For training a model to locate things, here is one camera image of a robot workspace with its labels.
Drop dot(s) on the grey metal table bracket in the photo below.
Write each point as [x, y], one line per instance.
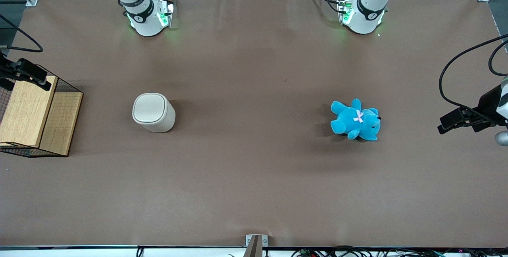
[256, 243]

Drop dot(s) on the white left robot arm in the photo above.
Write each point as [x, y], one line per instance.
[367, 11]

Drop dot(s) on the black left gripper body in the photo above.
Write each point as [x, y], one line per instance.
[489, 103]

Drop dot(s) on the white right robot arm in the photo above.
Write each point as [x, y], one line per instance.
[145, 15]

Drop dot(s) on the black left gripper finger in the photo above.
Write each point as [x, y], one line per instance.
[456, 118]
[482, 126]

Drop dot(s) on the beige trash can with lid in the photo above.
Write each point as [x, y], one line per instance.
[152, 110]

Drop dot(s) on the blue teddy bear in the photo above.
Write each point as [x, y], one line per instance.
[353, 120]

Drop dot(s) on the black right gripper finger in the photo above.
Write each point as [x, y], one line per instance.
[44, 84]
[31, 70]

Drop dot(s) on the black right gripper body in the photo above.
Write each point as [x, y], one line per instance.
[8, 70]

